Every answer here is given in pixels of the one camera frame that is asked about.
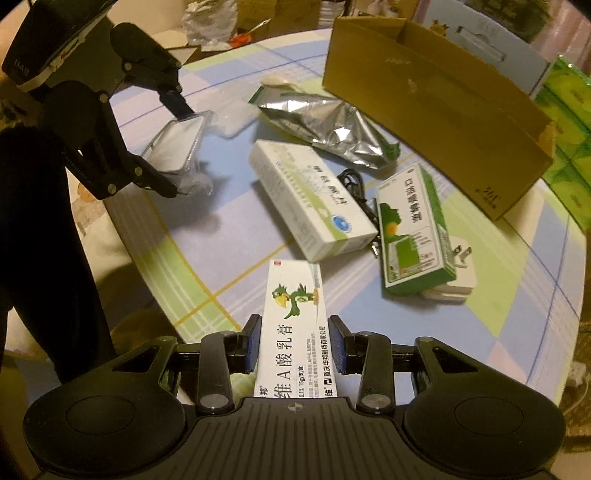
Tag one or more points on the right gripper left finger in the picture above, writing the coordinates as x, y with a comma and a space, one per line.
221, 355

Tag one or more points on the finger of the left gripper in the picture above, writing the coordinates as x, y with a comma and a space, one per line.
146, 64
146, 176

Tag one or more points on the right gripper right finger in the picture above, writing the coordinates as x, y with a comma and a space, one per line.
369, 355

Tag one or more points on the white parrot ointment box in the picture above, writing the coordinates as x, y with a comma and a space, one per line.
295, 354

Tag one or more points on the white plastic bag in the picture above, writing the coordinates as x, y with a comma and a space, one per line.
209, 22

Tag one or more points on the plaid tablecloth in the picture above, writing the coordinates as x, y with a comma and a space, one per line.
264, 223

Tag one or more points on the silver foil pouch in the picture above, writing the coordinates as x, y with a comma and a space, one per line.
327, 123

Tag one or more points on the brown cardboard box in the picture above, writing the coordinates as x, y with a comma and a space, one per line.
459, 113

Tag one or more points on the green tissue pack stack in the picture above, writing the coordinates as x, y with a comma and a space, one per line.
565, 98

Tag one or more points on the light blue carton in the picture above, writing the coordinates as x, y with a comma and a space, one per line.
486, 39

